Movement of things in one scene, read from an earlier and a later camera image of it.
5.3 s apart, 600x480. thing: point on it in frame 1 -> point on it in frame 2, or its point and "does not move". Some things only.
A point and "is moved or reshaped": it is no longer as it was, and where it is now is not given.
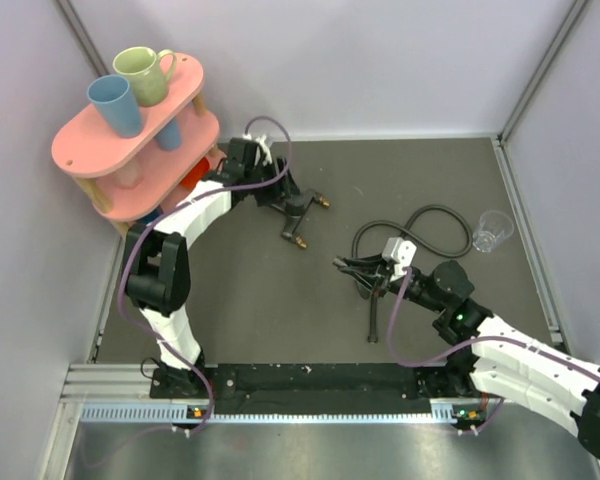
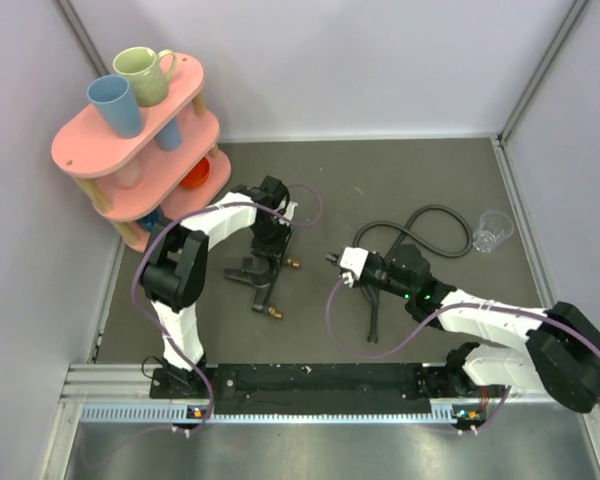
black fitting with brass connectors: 295,208 -> 262,281
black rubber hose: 372,326 is moved or reshaped
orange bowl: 196,173 does not move
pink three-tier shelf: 130,178 does not move
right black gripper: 374,272 does not move
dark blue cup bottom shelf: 152,216 does not move
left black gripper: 277,190 -> 273,252
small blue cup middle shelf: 170,138 does not move
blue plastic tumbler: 115,99 does not move
